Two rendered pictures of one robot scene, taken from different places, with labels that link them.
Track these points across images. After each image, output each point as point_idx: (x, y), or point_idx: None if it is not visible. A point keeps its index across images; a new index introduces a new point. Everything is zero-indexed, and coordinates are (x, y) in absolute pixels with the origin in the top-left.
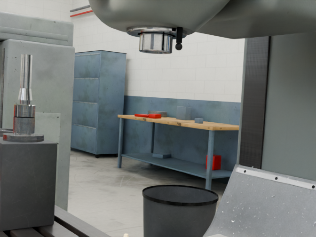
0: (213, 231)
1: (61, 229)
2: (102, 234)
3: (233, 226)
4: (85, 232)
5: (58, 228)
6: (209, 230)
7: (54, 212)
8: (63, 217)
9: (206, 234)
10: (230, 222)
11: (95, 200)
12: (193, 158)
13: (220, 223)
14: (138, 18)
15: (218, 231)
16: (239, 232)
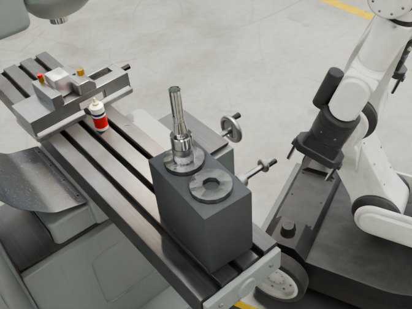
0: (19, 205)
1: (149, 207)
2: (114, 204)
3: (3, 194)
4: (129, 206)
5: (153, 208)
6: (21, 208)
7: (167, 246)
8: (154, 233)
9: (24, 208)
10: (3, 195)
11: None
12: None
13: (10, 202)
14: None
15: (15, 202)
16: (3, 190)
